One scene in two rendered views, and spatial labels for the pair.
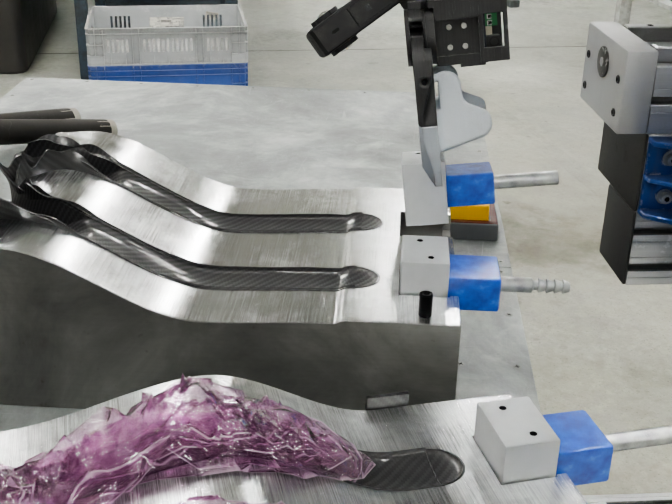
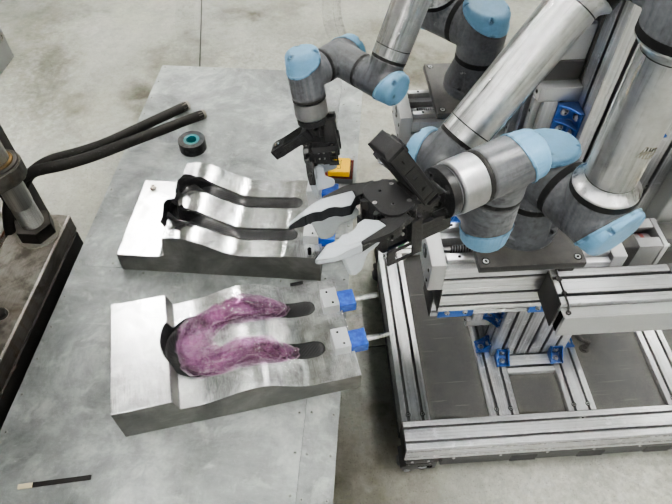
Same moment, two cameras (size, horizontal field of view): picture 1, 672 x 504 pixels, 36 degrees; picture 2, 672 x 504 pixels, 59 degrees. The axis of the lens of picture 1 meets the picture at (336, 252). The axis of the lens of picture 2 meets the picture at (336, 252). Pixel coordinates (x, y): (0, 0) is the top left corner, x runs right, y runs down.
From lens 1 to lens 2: 0.78 m
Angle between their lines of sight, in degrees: 26
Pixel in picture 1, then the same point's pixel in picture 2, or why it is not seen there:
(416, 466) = (302, 307)
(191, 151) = (237, 125)
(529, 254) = (416, 79)
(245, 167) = (259, 136)
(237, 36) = not seen: outside the picture
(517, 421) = (329, 297)
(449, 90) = (319, 172)
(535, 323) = not seen: hidden behind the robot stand
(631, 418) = not seen: hidden behind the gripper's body
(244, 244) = (255, 214)
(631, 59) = (402, 121)
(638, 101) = (405, 133)
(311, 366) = (276, 266)
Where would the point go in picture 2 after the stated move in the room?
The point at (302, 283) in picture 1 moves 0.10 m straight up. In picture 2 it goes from (273, 235) to (270, 207)
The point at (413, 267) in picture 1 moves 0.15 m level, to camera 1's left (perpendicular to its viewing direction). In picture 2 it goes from (306, 237) to (243, 236)
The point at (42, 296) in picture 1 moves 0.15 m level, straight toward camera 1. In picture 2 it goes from (192, 249) to (202, 299)
